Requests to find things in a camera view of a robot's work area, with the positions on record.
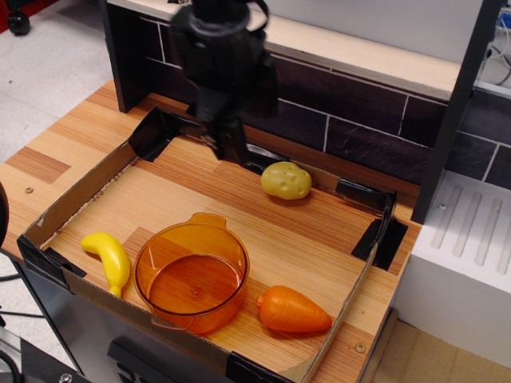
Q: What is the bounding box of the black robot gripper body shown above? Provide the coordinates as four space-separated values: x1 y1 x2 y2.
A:
171 2 266 120

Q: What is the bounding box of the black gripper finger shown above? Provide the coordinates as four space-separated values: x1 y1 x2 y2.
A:
246 53 279 118
201 113 249 164

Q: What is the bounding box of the orange transparent plastic pot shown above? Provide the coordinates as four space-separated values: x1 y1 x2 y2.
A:
134 213 250 334

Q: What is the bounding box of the grey toy kitchen cabinet front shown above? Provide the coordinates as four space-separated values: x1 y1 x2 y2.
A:
14 263 227 382

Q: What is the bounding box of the yellow plastic toy potato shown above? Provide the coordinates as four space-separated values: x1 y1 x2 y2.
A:
260 162 312 200

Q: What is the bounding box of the white toy sink drainboard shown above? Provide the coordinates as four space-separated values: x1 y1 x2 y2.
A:
394 172 510 367

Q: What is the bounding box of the wooden shelf with dark posts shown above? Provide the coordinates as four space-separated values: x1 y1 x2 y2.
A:
100 1 501 223

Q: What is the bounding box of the yellow plastic toy banana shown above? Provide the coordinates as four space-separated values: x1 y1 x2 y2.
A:
81 232 131 298

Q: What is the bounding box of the orange plastic toy carrot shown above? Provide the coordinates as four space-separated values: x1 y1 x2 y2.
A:
255 286 332 333

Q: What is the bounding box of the cardboard fence with black tape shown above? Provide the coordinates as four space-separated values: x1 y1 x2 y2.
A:
18 109 408 382

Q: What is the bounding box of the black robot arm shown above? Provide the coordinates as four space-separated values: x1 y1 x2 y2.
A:
170 1 278 165

